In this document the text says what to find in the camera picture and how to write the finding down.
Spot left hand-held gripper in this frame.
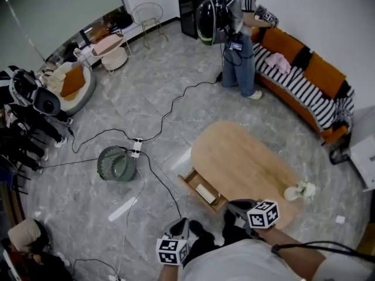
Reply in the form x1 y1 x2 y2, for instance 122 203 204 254
156 217 191 266

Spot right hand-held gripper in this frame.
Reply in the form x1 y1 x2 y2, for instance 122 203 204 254
227 199 281 239

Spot white rectangular box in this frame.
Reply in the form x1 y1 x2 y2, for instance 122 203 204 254
195 183 217 204

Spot wooden drawer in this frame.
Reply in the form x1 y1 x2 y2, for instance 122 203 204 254
178 168 229 215

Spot person's right forearm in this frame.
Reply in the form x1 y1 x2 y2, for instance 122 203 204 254
260 228 326 275

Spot person's left forearm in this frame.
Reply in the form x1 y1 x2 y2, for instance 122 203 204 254
158 263 182 281

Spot wooden coffee table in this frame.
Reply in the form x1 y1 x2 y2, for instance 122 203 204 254
190 121 305 230

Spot person's left black shoe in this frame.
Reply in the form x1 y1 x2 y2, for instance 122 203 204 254
189 220 216 244

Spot person's black shoe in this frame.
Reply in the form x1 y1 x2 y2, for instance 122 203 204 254
222 209 246 239
189 220 216 244

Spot person's right black shoe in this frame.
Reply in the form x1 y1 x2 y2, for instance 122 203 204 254
222 209 246 239

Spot person's black trousers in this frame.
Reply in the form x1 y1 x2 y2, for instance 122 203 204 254
184 232 253 256

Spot white vase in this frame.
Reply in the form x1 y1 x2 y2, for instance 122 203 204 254
284 186 302 201

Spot person's white shirt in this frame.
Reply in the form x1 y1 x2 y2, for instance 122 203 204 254
181 238 375 281

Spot green slatted basket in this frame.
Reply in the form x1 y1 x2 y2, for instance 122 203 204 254
97 145 138 183

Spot white power strip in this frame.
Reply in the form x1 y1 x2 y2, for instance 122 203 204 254
131 138 144 159

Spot orange sofa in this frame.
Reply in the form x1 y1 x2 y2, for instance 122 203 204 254
250 26 352 146

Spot white vanity cabinet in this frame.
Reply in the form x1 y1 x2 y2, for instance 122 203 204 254
350 135 375 191

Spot black white striped blanket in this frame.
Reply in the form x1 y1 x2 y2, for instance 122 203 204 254
253 42 355 131

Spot pink cloth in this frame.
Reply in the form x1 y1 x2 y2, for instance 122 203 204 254
265 53 292 74

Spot orange cushion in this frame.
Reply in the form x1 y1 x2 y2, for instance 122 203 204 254
262 28 305 63
304 51 347 92

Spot beige round armchair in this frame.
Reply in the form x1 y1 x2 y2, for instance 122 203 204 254
46 61 97 116

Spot orange square pillow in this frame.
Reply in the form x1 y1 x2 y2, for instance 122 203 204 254
60 66 87 98

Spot beige cloth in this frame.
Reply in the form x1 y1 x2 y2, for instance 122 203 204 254
46 67 67 92

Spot round cream side table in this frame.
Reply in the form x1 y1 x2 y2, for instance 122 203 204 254
93 33 129 76

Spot tall black cabinet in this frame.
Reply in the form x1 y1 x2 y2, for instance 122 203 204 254
176 0 213 40

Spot white power cord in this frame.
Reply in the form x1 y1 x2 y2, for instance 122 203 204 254
115 156 146 281

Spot black power cable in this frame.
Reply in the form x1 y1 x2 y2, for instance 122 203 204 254
142 71 225 142
37 148 134 169
71 129 135 155
137 150 182 219

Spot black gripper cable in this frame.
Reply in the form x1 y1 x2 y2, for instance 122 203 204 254
271 243 375 257

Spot black wire wastebasket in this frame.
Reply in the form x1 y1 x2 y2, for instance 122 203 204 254
329 149 351 166

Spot gold wire chair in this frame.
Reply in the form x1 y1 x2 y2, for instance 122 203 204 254
131 2 170 50

